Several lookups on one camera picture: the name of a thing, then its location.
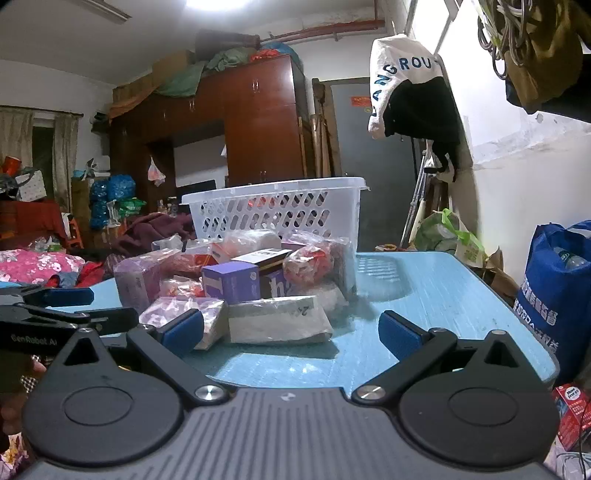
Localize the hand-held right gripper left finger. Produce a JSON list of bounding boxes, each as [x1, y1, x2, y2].
[[46, 308, 232, 407]]

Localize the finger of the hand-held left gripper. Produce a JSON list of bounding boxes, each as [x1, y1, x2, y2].
[[0, 305, 139, 337], [0, 284, 95, 308]]

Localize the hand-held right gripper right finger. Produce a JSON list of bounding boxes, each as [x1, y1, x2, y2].
[[352, 310, 539, 407]]

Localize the white plastic basket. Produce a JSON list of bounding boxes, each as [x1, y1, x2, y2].
[[181, 176, 371, 259]]

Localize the person's left hand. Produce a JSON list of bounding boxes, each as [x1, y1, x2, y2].
[[21, 356, 48, 393]]

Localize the pink clear packet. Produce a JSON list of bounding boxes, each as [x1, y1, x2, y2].
[[139, 296, 229, 350]]

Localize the lilac box in clear wrap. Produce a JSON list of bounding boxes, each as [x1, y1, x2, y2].
[[114, 253, 163, 315]]

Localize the pink floral blanket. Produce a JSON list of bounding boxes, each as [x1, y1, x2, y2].
[[0, 249, 86, 285]]

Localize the red snack packet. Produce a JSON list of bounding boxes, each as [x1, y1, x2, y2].
[[161, 251, 218, 281]]

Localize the small purple box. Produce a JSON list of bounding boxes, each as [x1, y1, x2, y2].
[[202, 261, 262, 305]]

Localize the red cloth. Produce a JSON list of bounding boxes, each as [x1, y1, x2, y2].
[[0, 198, 68, 241]]

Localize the tall clear packet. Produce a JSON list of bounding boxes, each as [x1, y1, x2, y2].
[[323, 237, 359, 297]]

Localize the grey flat packet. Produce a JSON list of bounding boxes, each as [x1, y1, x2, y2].
[[228, 295, 334, 344]]

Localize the maroon cloth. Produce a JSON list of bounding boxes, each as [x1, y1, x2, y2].
[[111, 212, 197, 256]]

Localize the large purple box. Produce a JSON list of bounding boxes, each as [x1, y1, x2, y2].
[[260, 269, 297, 299]]

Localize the white and black box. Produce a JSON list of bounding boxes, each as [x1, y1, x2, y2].
[[231, 248, 294, 271]]

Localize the green and white plastic bag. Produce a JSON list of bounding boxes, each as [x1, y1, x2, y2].
[[413, 209, 485, 269]]

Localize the white roll in clear bag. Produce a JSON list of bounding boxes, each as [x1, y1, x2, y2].
[[224, 229, 283, 259]]

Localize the blue plastic bags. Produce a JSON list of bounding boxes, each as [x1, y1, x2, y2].
[[89, 174, 137, 232]]

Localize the patterned gift bag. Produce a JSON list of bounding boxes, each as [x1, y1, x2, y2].
[[14, 170, 47, 203]]

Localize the brown cardboard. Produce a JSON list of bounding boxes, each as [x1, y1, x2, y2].
[[484, 248, 520, 302]]

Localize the metal crutches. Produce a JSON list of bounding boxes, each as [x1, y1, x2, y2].
[[399, 148, 438, 250]]

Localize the beige curtain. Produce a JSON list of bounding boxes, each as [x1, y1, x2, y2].
[[52, 113, 79, 214], [0, 106, 36, 158]]

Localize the small white hanging bag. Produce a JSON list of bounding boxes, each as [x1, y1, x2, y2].
[[147, 157, 167, 186]]

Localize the blue shopping bag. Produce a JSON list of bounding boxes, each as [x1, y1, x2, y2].
[[513, 220, 591, 385]]

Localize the red carton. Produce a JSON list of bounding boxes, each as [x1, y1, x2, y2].
[[551, 383, 591, 452]]

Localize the grey door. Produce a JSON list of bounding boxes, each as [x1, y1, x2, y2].
[[322, 78, 428, 251]]

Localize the brown wooden wardrobe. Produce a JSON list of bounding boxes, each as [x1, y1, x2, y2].
[[108, 54, 315, 217]]

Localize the green cloth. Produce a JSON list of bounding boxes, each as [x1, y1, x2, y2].
[[154, 46, 260, 97]]

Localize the white and black hanging garment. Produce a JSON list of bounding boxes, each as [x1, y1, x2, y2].
[[368, 34, 463, 184]]

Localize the red ceiling pipe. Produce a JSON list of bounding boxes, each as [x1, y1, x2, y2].
[[267, 18, 387, 45]]

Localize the olive hanging bag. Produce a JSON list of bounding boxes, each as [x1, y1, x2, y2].
[[478, 0, 591, 123]]

